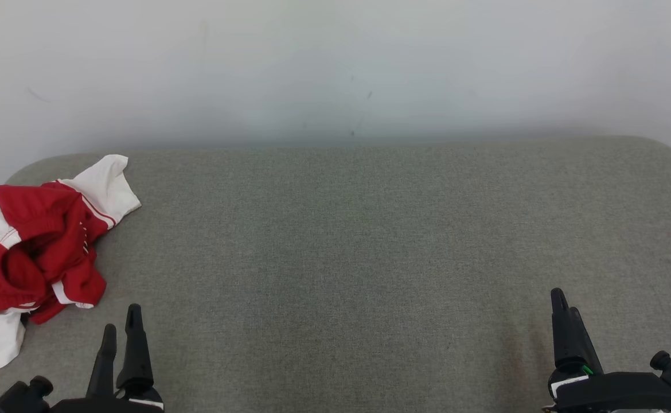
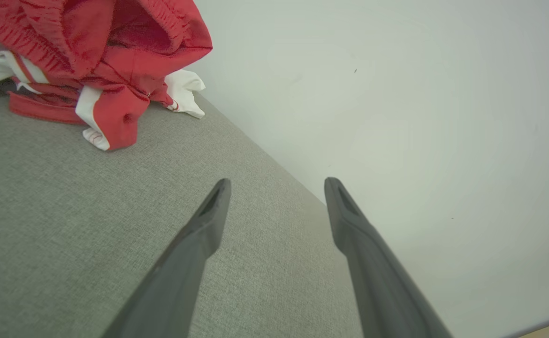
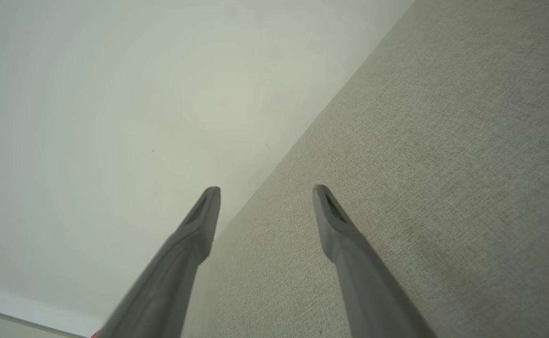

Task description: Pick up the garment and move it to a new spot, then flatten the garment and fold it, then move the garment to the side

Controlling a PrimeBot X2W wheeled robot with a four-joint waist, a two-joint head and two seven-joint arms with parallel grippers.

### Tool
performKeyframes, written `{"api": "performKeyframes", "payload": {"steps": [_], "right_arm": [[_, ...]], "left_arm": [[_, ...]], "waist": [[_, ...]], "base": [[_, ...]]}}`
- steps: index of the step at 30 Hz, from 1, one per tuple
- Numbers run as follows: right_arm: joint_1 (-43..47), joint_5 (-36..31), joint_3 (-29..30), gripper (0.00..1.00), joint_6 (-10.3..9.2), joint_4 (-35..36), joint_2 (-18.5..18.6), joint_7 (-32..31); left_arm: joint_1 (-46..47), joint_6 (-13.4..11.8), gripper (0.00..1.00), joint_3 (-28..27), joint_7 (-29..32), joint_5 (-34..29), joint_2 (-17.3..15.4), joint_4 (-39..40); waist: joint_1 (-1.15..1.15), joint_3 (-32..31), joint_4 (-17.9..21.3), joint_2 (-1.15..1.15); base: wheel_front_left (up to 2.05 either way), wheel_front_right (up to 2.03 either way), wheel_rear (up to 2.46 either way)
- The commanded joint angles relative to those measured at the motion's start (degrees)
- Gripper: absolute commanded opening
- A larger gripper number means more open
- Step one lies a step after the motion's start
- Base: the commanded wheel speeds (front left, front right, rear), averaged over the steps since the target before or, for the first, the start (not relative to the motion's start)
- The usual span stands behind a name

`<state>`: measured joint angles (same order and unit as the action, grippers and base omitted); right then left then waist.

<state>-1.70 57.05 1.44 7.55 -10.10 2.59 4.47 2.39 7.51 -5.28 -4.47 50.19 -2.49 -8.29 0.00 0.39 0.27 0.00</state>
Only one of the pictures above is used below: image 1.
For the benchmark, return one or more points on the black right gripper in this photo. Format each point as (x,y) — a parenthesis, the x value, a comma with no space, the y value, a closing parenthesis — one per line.
(616,393)

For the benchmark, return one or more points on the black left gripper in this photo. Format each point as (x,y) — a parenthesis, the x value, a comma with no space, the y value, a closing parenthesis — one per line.
(112,404)

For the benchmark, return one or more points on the red jersey white sleeves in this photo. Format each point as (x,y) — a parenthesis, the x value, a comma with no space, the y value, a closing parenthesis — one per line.
(106,183)

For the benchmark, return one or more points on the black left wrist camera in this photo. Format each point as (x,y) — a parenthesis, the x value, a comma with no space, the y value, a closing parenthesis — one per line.
(20,398)

